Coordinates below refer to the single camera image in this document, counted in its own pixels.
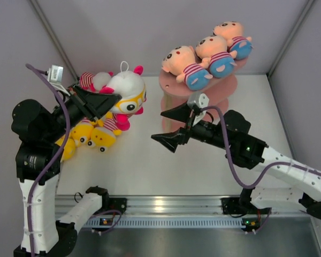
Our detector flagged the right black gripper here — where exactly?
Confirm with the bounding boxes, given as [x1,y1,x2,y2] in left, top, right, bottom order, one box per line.
[151,99,231,153]

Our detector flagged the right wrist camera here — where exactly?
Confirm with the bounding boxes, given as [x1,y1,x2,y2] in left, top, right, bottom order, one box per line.
[187,92,209,120]

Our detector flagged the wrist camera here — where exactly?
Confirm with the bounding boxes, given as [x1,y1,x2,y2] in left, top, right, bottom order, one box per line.
[187,92,209,120]
[44,64,64,87]

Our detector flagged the yellow plush right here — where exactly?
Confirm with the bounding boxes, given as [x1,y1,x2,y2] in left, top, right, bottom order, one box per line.
[87,118,122,153]

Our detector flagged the large boy plush doll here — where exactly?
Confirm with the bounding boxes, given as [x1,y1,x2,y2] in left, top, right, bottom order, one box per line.
[213,21,253,60]

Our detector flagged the yellow plush corner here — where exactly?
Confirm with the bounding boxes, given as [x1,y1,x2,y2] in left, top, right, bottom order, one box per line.
[61,137,76,162]

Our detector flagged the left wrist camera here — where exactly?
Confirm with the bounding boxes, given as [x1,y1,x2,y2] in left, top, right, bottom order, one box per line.
[44,64,64,87]

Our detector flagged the aluminium mounting rail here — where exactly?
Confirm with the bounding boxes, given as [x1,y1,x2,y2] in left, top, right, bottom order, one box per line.
[55,194,321,215]

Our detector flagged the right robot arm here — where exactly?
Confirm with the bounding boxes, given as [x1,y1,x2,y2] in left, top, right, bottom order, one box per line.
[151,104,321,220]

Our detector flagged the white slotted cable duct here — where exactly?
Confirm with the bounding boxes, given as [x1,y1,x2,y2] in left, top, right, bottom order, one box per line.
[84,216,247,228]

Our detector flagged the yellow plush left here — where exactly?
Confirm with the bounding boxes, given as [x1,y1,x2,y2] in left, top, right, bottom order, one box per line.
[71,118,94,147]

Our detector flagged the small boy plush doll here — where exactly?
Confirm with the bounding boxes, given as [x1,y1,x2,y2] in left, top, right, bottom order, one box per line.
[162,46,213,91]

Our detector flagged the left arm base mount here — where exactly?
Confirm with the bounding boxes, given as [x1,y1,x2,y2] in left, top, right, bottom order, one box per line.
[103,197,127,214]

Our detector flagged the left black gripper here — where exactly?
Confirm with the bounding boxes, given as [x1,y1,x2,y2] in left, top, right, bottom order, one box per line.
[42,83,120,143]

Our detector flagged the white pink plush glasses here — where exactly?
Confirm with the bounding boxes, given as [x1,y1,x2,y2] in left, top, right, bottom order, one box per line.
[100,65,147,131]

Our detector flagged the white pink plush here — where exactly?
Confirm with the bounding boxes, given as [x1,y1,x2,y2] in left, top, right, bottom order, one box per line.
[79,72,113,93]

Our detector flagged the pink three-tier shelf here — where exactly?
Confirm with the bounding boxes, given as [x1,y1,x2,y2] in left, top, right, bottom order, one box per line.
[158,58,249,133]

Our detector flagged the yellow plush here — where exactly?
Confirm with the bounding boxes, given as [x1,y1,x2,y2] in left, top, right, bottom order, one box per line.
[71,118,94,147]
[87,118,122,153]

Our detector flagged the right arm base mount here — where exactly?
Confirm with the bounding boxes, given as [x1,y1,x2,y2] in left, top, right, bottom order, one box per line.
[221,189,270,217]

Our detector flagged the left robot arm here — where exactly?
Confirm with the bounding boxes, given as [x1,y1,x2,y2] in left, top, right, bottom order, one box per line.
[11,86,121,256]

